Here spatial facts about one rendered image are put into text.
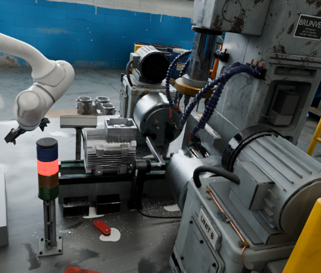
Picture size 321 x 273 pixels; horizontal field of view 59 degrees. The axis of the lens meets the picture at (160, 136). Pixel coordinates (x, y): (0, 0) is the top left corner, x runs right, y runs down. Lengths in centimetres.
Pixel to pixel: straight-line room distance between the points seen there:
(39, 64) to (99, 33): 571
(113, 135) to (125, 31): 592
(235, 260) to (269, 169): 22
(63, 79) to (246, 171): 78
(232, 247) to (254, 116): 65
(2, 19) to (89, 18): 165
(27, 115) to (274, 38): 91
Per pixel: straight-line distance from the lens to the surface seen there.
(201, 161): 98
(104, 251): 110
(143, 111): 146
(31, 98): 106
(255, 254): 71
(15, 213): 128
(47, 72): 113
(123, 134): 116
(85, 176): 122
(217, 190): 82
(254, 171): 67
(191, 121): 140
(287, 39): 118
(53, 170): 90
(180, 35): 766
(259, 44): 120
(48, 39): 661
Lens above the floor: 162
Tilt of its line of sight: 25 degrees down
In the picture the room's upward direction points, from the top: 9 degrees clockwise
